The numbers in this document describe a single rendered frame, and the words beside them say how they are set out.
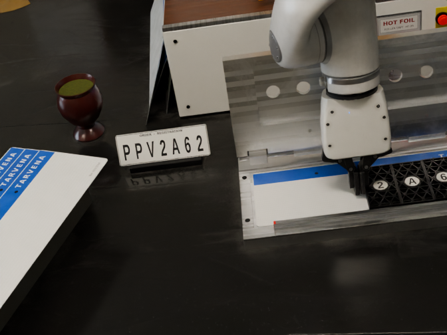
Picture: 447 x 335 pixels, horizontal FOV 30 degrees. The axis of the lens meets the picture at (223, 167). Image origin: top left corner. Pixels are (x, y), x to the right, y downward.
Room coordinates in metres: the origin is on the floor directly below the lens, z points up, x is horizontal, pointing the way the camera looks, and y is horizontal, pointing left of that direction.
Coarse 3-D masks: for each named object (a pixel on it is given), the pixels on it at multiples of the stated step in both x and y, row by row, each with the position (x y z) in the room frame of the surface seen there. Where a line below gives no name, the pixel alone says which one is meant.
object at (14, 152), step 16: (0, 160) 1.13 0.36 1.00; (0, 176) 1.08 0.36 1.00; (80, 208) 1.07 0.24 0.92; (64, 224) 1.03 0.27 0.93; (64, 240) 1.01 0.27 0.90; (48, 256) 0.97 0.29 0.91; (32, 272) 0.93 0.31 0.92; (16, 288) 0.90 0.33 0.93; (16, 304) 0.88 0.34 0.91; (0, 320) 0.85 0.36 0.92
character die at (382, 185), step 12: (372, 168) 1.03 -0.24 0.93; (384, 168) 1.02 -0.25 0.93; (372, 180) 0.99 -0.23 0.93; (384, 180) 0.99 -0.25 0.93; (372, 192) 0.97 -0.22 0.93; (384, 192) 0.96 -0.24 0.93; (396, 192) 0.96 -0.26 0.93; (372, 204) 0.94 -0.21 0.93; (384, 204) 0.94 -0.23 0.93; (396, 204) 0.93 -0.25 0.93
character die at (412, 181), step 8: (392, 168) 1.01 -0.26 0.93; (400, 168) 1.01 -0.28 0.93; (408, 168) 1.02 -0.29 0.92; (416, 168) 1.00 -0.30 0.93; (400, 176) 1.00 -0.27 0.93; (408, 176) 0.99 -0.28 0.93; (416, 176) 0.98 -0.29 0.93; (424, 176) 0.98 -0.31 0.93; (400, 184) 0.97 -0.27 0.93; (408, 184) 0.97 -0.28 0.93; (416, 184) 0.96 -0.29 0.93; (424, 184) 0.97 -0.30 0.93; (400, 192) 0.96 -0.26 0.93; (408, 192) 0.96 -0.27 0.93; (416, 192) 0.95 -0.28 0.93; (424, 192) 0.94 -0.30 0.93; (408, 200) 0.93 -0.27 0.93; (416, 200) 0.93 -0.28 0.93; (424, 200) 0.93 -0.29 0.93; (432, 200) 0.92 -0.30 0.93
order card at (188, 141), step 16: (176, 128) 1.18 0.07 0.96; (192, 128) 1.18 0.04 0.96; (128, 144) 1.18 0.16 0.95; (144, 144) 1.18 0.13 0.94; (160, 144) 1.18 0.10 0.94; (176, 144) 1.17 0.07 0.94; (192, 144) 1.17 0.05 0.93; (208, 144) 1.17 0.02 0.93; (128, 160) 1.17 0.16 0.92; (144, 160) 1.17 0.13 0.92; (160, 160) 1.17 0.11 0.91
